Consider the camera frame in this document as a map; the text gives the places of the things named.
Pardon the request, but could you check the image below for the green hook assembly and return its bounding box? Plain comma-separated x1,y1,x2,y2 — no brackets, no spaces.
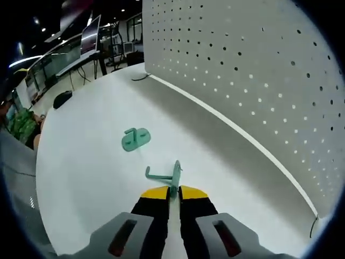
121,127,152,153
145,159,184,199

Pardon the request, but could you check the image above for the silver framed screen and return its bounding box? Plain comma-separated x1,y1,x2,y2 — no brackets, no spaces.
79,15,102,59

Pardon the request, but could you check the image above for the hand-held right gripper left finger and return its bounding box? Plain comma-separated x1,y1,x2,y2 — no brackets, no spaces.
58,185,171,259

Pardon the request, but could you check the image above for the desk with black legs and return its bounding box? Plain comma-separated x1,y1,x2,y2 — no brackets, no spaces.
55,51,108,80

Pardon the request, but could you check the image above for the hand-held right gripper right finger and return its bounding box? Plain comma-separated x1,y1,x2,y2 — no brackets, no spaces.
179,185,284,259

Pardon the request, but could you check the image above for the white perforated mounting plate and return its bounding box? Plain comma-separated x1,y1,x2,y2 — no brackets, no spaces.
131,0,345,238

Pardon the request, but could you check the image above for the black rounded object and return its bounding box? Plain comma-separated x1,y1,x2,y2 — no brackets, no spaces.
53,91,73,109

